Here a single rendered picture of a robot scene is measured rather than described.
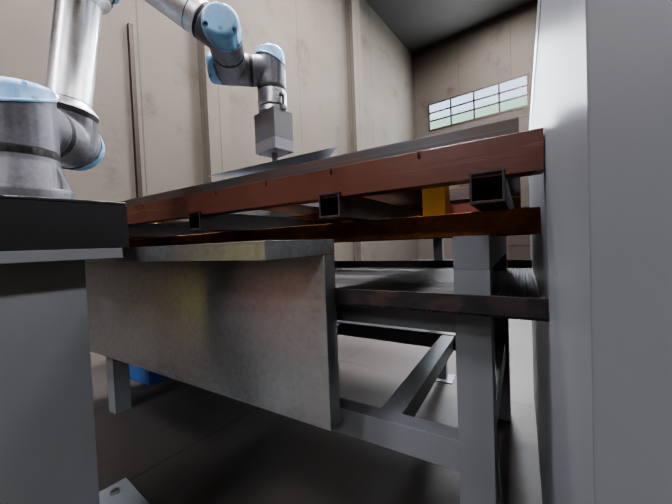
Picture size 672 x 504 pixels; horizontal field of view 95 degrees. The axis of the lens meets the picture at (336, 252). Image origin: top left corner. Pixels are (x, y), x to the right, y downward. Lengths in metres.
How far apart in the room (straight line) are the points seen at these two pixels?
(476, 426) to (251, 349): 0.48
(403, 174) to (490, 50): 9.31
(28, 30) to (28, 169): 3.23
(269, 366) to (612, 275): 0.65
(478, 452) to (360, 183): 0.54
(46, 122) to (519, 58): 9.30
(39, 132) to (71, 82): 0.20
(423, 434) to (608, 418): 0.54
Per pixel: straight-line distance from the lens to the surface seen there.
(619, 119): 0.22
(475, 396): 0.66
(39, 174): 0.80
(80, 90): 0.99
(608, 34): 0.23
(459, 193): 1.25
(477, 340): 0.62
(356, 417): 0.79
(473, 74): 9.72
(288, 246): 0.51
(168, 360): 1.07
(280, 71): 0.93
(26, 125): 0.82
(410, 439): 0.75
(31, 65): 3.87
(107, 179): 3.72
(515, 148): 0.56
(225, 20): 0.80
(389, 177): 0.59
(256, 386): 0.80
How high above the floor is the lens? 0.67
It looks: 2 degrees down
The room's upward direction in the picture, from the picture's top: 2 degrees counter-clockwise
